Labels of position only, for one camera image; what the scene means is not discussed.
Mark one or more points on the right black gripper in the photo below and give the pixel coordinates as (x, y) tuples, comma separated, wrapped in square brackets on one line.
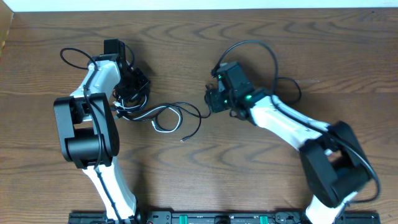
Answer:
[(212, 98)]

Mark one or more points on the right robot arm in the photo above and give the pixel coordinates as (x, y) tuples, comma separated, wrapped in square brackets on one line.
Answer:
[(334, 164)]

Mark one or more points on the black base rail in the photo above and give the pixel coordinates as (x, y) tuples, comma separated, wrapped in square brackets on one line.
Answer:
[(165, 217)]

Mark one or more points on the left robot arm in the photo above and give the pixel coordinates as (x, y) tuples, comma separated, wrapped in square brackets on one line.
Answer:
[(88, 134)]

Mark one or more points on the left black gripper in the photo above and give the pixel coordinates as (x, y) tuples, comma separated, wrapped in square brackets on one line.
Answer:
[(145, 85)]

